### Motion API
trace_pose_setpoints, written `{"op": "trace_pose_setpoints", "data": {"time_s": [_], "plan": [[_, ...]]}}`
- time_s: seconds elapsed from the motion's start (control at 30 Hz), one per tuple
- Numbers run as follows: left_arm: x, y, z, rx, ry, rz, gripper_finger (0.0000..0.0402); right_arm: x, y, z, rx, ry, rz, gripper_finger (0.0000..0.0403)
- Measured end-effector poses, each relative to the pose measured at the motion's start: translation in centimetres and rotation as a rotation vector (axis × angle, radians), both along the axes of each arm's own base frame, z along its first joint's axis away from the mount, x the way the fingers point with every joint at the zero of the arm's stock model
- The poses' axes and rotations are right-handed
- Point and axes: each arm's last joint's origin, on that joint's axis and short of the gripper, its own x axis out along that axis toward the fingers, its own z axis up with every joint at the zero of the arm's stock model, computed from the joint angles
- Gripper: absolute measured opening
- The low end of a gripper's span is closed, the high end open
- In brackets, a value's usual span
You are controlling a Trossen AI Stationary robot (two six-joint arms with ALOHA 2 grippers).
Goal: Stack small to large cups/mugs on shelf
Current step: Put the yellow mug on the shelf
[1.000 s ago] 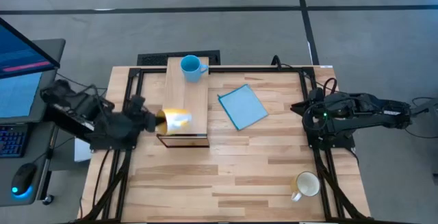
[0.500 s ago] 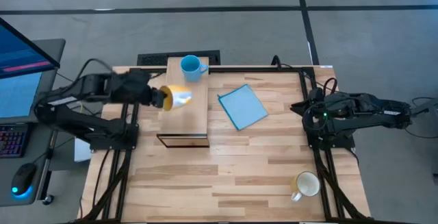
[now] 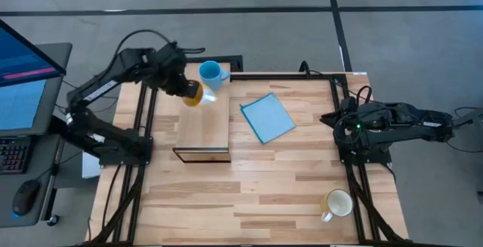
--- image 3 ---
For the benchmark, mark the large yellow mug white inside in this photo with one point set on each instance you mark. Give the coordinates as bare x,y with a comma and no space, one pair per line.
337,203

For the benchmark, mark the small yellow cup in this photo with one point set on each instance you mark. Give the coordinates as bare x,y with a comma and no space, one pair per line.
203,96

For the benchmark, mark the blue folded cloth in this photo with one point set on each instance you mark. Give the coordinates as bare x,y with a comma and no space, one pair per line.
268,118

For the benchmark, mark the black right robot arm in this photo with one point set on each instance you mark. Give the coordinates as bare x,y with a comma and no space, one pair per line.
407,124

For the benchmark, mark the light blue mug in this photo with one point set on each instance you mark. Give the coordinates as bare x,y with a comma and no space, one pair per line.
209,73

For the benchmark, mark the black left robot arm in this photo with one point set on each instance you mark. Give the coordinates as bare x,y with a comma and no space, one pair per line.
102,88

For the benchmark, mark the wooden box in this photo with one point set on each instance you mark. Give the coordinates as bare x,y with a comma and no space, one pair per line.
205,126

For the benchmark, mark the black keyboard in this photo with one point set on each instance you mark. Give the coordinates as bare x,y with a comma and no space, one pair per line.
13,155

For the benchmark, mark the computer monitor blue screen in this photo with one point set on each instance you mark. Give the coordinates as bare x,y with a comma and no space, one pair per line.
22,103

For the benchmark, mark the grey computer desk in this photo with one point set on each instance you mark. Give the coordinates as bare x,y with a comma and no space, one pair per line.
53,99

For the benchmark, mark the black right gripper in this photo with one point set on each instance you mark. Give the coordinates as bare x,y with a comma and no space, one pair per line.
351,120

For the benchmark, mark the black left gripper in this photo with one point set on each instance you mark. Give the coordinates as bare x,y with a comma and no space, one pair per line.
171,69

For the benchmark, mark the black computer mouse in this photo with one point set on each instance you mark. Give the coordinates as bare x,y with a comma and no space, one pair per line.
25,198

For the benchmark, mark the black aluminium table frame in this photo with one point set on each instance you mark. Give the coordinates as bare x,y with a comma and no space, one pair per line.
347,186

